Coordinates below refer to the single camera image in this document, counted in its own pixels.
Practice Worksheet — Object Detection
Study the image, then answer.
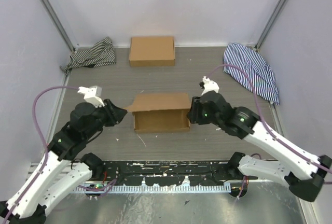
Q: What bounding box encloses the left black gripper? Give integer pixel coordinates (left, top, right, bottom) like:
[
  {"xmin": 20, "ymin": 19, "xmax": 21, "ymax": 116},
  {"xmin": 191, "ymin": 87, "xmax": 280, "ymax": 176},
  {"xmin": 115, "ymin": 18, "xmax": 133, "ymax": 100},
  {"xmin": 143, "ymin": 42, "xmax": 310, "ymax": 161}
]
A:
[{"xmin": 84, "ymin": 98, "xmax": 128, "ymax": 140}]

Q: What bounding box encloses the cardboard box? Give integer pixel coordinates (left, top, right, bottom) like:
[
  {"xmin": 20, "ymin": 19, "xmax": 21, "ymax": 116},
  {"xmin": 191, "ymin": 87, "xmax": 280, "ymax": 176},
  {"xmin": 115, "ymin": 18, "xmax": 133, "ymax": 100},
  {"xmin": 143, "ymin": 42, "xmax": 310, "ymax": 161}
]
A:
[
  {"xmin": 129, "ymin": 36, "xmax": 175, "ymax": 67},
  {"xmin": 126, "ymin": 93, "xmax": 191, "ymax": 133}
]

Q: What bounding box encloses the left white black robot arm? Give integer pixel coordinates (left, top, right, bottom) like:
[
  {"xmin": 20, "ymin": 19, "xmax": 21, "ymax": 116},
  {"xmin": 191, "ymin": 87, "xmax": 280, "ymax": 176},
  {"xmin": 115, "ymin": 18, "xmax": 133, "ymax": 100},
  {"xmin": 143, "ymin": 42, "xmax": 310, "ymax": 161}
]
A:
[{"xmin": 1, "ymin": 99, "xmax": 127, "ymax": 223}]

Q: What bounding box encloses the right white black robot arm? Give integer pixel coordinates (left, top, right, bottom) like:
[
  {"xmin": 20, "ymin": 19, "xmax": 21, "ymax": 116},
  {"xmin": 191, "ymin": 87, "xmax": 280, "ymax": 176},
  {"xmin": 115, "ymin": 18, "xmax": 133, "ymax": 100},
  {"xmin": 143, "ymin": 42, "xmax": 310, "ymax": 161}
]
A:
[{"xmin": 187, "ymin": 91, "xmax": 331, "ymax": 202}]

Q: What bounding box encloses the folded cardboard box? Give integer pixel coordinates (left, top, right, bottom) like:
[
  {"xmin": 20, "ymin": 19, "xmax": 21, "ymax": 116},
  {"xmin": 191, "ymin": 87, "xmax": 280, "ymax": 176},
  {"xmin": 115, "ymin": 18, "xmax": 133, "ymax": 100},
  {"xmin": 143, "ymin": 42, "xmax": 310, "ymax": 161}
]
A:
[{"xmin": 129, "ymin": 36, "xmax": 175, "ymax": 67}]

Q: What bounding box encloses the grey striped cloth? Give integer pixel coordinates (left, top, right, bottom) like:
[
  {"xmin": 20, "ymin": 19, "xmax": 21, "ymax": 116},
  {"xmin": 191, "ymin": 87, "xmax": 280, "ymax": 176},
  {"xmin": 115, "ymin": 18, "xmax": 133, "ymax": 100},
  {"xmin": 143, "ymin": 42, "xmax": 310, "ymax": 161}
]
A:
[{"xmin": 60, "ymin": 37, "xmax": 117, "ymax": 75}]

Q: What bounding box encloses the blue white striped cloth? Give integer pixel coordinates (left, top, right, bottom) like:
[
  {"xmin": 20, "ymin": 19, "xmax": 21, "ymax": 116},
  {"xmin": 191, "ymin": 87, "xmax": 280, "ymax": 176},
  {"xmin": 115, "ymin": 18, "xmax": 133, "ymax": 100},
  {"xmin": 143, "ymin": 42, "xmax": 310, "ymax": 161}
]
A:
[{"xmin": 224, "ymin": 43, "xmax": 280, "ymax": 105}]

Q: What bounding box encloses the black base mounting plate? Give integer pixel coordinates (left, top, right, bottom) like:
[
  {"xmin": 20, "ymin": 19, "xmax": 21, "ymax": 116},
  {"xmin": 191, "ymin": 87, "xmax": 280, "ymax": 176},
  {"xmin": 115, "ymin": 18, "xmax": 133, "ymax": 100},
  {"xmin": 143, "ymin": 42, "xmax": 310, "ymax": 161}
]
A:
[{"xmin": 90, "ymin": 160, "xmax": 243, "ymax": 187}]

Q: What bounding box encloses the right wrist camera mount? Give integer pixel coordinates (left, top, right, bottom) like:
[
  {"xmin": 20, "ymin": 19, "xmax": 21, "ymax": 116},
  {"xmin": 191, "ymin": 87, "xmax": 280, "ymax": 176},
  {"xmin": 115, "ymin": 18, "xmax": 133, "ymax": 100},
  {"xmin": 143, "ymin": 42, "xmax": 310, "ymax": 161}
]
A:
[{"xmin": 199, "ymin": 76, "xmax": 219, "ymax": 96}]

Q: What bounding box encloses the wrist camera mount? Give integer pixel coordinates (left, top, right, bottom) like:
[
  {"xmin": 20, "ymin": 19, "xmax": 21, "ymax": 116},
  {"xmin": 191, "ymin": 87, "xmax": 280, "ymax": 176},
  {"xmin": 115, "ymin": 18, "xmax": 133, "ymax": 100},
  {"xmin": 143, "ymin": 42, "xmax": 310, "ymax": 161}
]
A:
[
  {"xmin": 77, "ymin": 86, "xmax": 105, "ymax": 108},
  {"xmin": 199, "ymin": 76, "xmax": 219, "ymax": 96}
]

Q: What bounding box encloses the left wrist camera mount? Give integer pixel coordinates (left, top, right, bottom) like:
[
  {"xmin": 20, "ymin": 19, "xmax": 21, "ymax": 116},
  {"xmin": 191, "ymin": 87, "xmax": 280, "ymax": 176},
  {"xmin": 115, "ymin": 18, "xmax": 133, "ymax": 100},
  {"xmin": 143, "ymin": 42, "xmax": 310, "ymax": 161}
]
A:
[{"xmin": 77, "ymin": 86, "xmax": 105, "ymax": 108}]

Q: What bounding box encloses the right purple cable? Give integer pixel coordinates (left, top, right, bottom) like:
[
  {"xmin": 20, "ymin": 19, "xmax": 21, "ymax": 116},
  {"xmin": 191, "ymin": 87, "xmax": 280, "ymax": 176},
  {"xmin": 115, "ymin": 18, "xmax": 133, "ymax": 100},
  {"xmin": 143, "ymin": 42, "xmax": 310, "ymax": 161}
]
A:
[{"xmin": 206, "ymin": 64, "xmax": 332, "ymax": 199}]

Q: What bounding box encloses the purple cable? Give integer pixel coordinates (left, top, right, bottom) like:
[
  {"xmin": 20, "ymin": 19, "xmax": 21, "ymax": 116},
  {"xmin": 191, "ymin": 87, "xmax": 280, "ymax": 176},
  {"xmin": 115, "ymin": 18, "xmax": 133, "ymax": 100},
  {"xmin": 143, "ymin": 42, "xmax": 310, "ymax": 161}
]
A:
[
  {"xmin": 206, "ymin": 64, "xmax": 332, "ymax": 199},
  {"xmin": 2, "ymin": 86, "xmax": 119, "ymax": 224}
]

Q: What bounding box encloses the aluminium front rail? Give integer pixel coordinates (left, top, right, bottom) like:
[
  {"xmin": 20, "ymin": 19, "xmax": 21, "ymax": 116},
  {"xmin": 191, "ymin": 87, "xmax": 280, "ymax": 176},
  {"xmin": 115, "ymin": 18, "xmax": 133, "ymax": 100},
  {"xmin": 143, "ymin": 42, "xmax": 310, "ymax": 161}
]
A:
[{"xmin": 25, "ymin": 160, "xmax": 308, "ymax": 183}]

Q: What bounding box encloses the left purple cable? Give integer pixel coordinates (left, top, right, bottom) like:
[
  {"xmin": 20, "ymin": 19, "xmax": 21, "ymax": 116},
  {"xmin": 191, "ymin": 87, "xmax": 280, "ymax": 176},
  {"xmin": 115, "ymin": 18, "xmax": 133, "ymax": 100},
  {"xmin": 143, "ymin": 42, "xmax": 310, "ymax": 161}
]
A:
[{"xmin": 2, "ymin": 86, "xmax": 119, "ymax": 224}]

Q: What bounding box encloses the slotted cable duct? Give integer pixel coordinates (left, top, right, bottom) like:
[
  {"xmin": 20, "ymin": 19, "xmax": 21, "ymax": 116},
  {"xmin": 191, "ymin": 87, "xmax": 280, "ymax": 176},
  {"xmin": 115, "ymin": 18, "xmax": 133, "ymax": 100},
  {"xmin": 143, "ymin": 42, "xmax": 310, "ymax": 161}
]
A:
[{"xmin": 70, "ymin": 184, "xmax": 233, "ymax": 193}]

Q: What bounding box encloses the right aluminium corner post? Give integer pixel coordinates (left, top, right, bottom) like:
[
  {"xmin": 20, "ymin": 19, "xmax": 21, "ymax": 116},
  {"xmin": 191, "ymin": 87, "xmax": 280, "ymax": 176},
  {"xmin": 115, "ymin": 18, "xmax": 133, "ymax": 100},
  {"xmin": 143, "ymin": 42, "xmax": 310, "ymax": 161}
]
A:
[{"xmin": 254, "ymin": 0, "xmax": 288, "ymax": 51}]

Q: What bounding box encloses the aluminium corner post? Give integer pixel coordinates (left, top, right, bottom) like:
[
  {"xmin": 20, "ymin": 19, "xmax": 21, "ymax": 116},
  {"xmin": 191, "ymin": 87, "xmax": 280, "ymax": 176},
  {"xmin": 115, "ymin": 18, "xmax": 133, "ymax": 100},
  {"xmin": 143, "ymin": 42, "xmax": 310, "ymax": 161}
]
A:
[
  {"xmin": 40, "ymin": 0, "xmax": 75, "ymax": 52},
  {"xmin": 254, "ymin": 0, "xmax": 288, "ymax": 51}
]

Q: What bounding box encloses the left aluminium corner post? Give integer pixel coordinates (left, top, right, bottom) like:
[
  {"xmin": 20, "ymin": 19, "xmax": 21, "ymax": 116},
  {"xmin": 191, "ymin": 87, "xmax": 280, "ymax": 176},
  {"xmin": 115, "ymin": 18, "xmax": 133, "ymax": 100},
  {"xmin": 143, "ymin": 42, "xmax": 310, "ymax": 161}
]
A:
[{"xmin": 40, "ymin": 0, "xmax": 75, "ymax": 52}]

